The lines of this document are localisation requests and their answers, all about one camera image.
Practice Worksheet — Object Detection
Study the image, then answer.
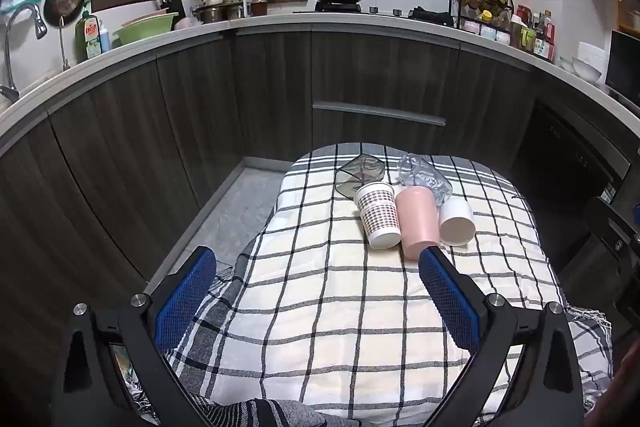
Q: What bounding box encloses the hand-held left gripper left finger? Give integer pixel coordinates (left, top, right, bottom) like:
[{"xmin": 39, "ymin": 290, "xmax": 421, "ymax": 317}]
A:
[{"xmin": 62, "ymin": 246, "xmax": 221, "ymax": 427}]

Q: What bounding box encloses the dark sauce bottle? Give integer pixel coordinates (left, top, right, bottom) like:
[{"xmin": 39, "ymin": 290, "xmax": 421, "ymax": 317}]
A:
[{"xmin": 532, "ymin": 10, "xmax": 557, "ymax": 63}]

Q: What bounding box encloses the stainless steel pot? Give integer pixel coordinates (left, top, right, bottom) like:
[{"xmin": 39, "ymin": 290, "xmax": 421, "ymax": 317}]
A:
[{"xmin": 192, "ymin": 4, "xmax": 246, "ymax": 26}]

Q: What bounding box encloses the row of white seasoning jars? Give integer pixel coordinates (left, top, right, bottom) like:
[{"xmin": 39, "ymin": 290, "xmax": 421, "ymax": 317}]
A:
[{"xmin": 462, "ymin": 21, "xmax": 511, "ymax": 46}]

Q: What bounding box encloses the pink cup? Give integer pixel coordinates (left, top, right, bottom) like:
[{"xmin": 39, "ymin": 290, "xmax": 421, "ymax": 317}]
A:
[{"xmin": 395, "ymin": 186, "xmax": 441, "ymax": 262}]

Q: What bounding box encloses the green plastic basin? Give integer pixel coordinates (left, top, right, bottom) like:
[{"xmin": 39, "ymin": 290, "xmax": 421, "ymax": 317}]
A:
[{"xmin": 114, "ymin": 13, "xmax": 175, "ymax": 47}]

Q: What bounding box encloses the metal drawer handle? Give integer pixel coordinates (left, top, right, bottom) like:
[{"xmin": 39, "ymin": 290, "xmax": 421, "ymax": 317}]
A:
[{"xmin": 312, "ymin": 101, "xmax": 446, "ymax": 126}]

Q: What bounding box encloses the stack of white bowls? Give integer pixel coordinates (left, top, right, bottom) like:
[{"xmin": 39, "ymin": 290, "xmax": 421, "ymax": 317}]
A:
[{"xmin": 559, "ymin": 56, "xmax": 603, "ymax": 82}]

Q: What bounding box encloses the clear glass cup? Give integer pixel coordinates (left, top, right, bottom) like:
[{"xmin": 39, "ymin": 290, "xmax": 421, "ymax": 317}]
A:
[{"xmin": 397, "ymin": 153, "xmax": 453, "ymax": 206}]

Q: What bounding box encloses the black gas hob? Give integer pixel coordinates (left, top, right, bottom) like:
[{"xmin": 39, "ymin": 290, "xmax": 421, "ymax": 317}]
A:
[{"xmin": 292, "ymin": 2, "xmax": 416, "ymax": 18}]

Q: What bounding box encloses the pink plastic basin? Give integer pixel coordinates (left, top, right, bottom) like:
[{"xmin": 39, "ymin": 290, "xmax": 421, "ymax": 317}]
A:
[{"xmin": 121, "ymin": 8, "xmax": 171, "ymax": 28}]

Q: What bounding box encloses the black microwave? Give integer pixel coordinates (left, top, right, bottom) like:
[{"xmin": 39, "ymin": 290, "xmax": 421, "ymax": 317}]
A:
[{"xmin": 605, "ymin": 30, "xmax": 640, "ymax": 100}]

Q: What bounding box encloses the green dish soap bottle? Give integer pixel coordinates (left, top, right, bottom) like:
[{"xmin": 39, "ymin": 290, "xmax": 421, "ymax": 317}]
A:
[{"xmin": 75, "ymin": 11, "xmax": 103, "ymax": 63}]

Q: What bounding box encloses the plain white cup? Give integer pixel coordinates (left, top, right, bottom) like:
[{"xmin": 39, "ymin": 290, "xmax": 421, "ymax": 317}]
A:
[{"xmin": 438, "ymin": 198, "xmax": 476, "ymax": 247}]

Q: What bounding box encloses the hanging frying pan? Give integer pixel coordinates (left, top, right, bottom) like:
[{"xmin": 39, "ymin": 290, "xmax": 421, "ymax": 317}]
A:
[{"xmin": 43, "ymin": 0, "xmax": 85, "ymax": 28}]

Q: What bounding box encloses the chrome kitchen faucet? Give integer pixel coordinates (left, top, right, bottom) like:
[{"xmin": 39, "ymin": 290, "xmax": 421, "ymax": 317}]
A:
[{"xmin": 0, "ymin": 3, "xmax": 48, "ymax": 102}]

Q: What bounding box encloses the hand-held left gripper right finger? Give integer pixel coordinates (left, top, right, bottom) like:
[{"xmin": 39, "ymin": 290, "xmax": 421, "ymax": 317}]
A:
[{"xmin": 417, "ymin": 246, "xmax": 586, "ymax": 427}]

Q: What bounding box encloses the black white checked cloth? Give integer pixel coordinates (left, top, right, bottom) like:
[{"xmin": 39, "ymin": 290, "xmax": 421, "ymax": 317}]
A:
[{"xmin": 127, "ymin": 143, "xmax": 615, "ymax": 427}]

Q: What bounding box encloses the black built-in dishwasher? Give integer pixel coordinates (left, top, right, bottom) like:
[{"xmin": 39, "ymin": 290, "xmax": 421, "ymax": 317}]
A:
[{"xmin": 515, "ymin": 102, "xmax": 632, "ymax": 228}]

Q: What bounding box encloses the smoky dark transparent cup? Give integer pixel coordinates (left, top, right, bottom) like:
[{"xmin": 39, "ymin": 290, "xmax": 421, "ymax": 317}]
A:
[{"xmin": 335, "ymin": 155, "xmax": 385, "ymax": 199}]

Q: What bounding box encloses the wooden wall shelf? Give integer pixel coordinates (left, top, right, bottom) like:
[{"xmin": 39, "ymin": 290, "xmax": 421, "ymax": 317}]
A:
[{"xmin": 611, "ymin": 0, "xmax": 640, "ymax": 38}]

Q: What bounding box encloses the white cup with brown dots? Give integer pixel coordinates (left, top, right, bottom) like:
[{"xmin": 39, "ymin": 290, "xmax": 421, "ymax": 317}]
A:
[{"xmin": 354, "ymin": 181, "xmax": 402, "ymax": 250}]

